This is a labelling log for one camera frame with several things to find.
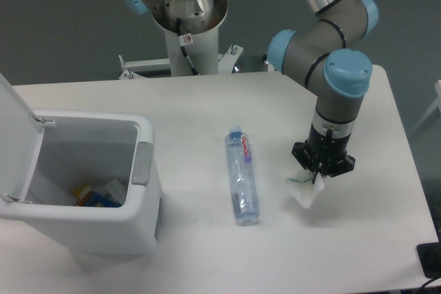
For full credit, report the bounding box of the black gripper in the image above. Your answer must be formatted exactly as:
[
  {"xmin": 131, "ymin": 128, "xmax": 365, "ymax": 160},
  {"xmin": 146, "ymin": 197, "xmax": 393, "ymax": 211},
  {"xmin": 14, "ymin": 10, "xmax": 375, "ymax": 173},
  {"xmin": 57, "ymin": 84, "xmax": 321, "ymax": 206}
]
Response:
[{"xmin": 291, "ymin": 125, "xmax": 356, "ymax": 184}]

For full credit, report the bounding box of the white paper wrapper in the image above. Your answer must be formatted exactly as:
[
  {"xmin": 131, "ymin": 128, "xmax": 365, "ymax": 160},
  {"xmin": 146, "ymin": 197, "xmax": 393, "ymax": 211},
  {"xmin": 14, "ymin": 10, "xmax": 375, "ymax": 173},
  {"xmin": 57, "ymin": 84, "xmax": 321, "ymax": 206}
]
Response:
[{"xmin": 287, "ymin": 169, "xmax": 325, "ymax": 209}]

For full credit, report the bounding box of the clear plastic water bottle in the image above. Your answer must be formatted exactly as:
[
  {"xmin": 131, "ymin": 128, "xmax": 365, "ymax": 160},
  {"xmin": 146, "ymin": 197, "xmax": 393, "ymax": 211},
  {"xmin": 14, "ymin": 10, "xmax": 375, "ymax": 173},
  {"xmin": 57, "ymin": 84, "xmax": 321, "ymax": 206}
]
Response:
[{"xmin": 225, "ymin": 126, "xmax": 260, "ymax": 226}]

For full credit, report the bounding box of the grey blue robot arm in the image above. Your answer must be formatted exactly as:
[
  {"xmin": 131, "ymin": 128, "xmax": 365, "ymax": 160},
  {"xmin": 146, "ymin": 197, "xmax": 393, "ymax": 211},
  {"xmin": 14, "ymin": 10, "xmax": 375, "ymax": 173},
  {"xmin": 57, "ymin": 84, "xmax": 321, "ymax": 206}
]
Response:
[{"xmin": 124, "ymin": 0, "xmax": 378, "ymax": 178}]

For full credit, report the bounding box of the white trash in bin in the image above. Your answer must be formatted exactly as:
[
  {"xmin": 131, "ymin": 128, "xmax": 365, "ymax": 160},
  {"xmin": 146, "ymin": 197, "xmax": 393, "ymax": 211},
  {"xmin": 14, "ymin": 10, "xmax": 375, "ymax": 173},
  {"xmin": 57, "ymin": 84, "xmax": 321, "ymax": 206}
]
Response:
[{"xmin": 93, "ymin": 178, "xmax": 127, "ymax": 204}]

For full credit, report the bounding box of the white trash can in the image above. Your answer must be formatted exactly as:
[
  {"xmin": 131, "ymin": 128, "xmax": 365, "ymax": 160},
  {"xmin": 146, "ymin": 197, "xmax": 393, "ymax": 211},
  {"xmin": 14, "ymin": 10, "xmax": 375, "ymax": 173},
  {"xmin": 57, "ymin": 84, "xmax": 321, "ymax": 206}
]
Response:
[{"xmin": 1, "ymin": 109, "xmax": 163, "ymax": 255}]

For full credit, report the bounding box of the yellow blue trash item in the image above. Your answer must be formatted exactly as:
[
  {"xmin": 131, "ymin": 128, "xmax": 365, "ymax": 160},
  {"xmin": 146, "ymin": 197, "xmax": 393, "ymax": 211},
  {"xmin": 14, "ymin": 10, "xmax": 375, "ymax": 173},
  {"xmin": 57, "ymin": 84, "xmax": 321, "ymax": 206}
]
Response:
[{"xmin": 72, "ymin": 185, "xmax": 122, "ymax": 208}]

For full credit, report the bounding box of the white trash can lid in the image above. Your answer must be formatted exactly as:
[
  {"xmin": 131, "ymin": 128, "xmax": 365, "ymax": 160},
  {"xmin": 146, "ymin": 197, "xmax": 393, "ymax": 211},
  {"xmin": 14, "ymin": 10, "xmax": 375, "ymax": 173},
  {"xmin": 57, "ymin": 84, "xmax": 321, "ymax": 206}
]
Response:
[{"xmin": 1, "ymin": 77, "xmax": 44, "ymax": 202}]

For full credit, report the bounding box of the white furniture leg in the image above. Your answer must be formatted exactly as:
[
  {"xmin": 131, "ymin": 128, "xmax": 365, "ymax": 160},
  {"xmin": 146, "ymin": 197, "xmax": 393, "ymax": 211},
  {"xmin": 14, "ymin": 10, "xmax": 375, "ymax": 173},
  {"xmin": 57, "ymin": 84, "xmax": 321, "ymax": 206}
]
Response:
[{"xmin": 410, "ymin": 80, "xmax": 440, "ymax": 138}]

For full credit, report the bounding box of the black device at edge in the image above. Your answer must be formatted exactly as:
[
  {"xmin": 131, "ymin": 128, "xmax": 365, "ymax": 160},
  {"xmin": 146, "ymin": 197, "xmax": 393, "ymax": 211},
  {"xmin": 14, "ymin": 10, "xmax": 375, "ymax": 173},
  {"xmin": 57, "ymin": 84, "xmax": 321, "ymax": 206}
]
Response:
[{"xmin": 416, "ymin": 242, "xmax": 440, "ymax": 278}]

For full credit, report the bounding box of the white metal base frame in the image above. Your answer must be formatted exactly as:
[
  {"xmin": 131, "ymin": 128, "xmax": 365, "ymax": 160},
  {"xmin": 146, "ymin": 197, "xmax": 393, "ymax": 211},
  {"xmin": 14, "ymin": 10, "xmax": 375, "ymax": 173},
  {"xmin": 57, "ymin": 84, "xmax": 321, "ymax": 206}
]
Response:
[{"xmin": 118, "ymin": 36, "xmax": 278, "ymax": 80}]

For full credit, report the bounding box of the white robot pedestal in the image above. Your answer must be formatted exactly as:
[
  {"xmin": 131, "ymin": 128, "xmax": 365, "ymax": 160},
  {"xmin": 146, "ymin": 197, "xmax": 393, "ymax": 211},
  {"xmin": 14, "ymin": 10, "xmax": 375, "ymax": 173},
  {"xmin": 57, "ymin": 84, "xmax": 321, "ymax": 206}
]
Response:
[{"xmin": 152, "ymin": 0, "xmax": 228, "ymax": 76}]

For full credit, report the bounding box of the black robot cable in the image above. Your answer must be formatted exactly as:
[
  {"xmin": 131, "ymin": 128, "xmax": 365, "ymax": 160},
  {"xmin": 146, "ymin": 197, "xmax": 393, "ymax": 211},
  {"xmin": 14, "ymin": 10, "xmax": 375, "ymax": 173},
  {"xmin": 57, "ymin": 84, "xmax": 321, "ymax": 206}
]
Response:
[{"xmin": 174, "ymin": 17, "xmax": 201, "ymax": 76}]

